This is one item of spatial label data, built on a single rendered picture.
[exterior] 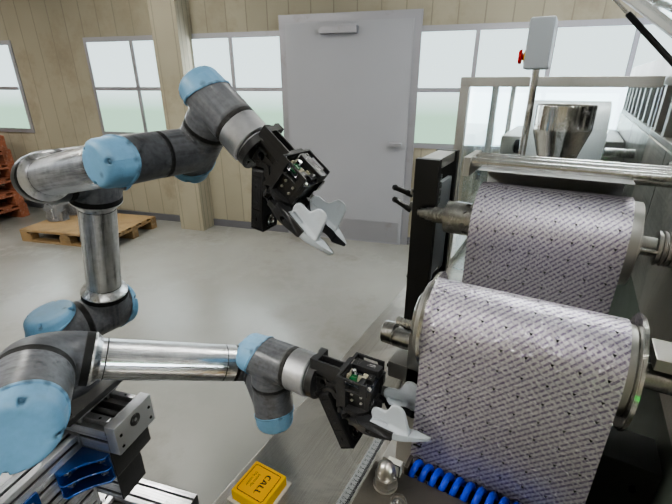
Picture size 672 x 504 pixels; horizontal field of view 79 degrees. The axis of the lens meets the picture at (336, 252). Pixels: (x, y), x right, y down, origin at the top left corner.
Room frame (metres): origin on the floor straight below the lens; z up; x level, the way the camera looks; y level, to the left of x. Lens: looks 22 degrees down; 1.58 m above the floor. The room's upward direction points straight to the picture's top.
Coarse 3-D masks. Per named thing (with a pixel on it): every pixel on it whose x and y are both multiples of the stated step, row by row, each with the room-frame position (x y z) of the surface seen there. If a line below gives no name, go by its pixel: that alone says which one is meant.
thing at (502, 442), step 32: (448, 384) 0.46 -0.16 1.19; (416, 416) 0.48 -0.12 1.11; (448, 416) 0.46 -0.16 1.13; (480, 416) 0.43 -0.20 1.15; (512, 416) 0.42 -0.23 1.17; (544, 416) 0.40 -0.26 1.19; (416, 448) 0.48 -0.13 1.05; (448, 448) 0.45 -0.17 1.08; (480, 448) 0.43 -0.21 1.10; (512, 448) 0.41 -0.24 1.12; (544, 448) 0.39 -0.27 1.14; (576, 448) 0.38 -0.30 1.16; (480, 480) 0.43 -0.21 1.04; (512, 480) 0.41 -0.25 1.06; (544, 480) 0.39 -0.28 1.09; (576, 480) 0.37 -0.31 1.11
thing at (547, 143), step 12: (540, 132) 1.09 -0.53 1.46; (552, 132) 1.06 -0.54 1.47; (564, 132) 1.05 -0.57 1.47; (576, 132) 1.04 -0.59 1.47; (588, 132) 1.05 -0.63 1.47; (540, 144) 1.10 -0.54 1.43; (552, 144) 1.07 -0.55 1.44; (564, 144) 1.05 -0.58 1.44; (576, 144) 1.05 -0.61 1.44; (540, 156) 1.10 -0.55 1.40; (552, 156) 1.07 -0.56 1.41; (564, 156) 1.06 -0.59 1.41; (576, 156) 1.08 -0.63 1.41
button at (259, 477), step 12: (252, 468) 0.54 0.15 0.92; (264, 468) 0.54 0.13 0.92; (240, 480) 0.52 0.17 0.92; (252, 480) 0.52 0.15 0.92; (264, 480) 0.52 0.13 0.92; (276, 480) 0.52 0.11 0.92; (240, 492) 0.49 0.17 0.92; (252, 492) 0.49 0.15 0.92; (264, 492) 0.49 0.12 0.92; (276, 492) 0.50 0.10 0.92
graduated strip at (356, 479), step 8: (376, 440) 0.63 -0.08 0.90; (384, 440) 0.63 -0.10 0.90; (368, 448) 0.61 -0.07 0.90; (376, 448) 0.61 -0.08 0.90; (368, 456) 0.59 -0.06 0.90; (360, 464) 0.57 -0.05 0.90; (368, 464) 0.57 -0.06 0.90; (360, 472) 0.55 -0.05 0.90; (352, 480) 0.54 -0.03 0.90; (360, 480) 0.54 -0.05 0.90; (344, 488) 0.52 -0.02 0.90; (352, 488) 0.52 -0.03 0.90; (344, 496) 0.51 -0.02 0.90; (352, 496) 0.51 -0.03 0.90
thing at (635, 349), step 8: (432, 280) 0.55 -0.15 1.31; (424, 296) 0.51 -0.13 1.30; (416, 320) 0.49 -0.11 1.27; (416, 328) 0.49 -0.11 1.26; (632, 328) 0.42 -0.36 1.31; (632, 336) 0.41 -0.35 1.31; (632, 344) 0.40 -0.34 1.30; (632, 352) 0.39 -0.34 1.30; (632, 360) 0.38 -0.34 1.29; (632, 368) 0.38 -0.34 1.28; (632, 376) 0.37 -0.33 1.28; (632, 384) 0.37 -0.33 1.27; (624, 392) 0.37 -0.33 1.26; (624, 400) 0.37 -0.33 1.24; (624, 408) 0.37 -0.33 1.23
